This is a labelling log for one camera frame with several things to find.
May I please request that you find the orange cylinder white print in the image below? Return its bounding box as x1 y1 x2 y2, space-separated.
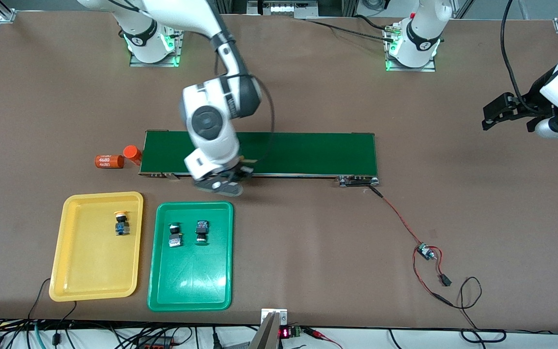
95 154 124 169
123 145 142 166

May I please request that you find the yellow push button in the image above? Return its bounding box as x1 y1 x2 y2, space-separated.
114 210 130 237

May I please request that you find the green conveyor belt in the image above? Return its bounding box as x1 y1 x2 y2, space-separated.
139 130 380 188

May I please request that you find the green plastic tray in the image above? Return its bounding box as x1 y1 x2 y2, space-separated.
147 201 234 312

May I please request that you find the yellow plastic tray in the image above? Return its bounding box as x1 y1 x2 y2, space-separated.
49 191 144 302

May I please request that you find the red clip lead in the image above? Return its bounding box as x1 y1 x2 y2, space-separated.
303 327 343 349

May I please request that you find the orange power strip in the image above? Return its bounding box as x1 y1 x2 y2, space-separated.
136 336 178 349

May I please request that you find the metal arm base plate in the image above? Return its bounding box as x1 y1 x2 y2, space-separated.
385 24 437 72
130 15 185 67

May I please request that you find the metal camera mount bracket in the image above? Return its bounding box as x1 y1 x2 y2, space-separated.
250 308 288 349

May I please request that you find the metal equipment frame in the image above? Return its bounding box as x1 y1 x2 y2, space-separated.
214 0 357 20

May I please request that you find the black base power cable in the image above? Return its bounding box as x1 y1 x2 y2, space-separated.
303 15 398 44

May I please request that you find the black looped cable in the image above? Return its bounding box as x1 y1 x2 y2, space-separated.
446 276 507 344

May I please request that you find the thin black cable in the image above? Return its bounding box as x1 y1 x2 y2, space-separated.
27 278 77 345

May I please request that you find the teal cable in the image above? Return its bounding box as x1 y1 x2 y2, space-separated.
33 321 47 349

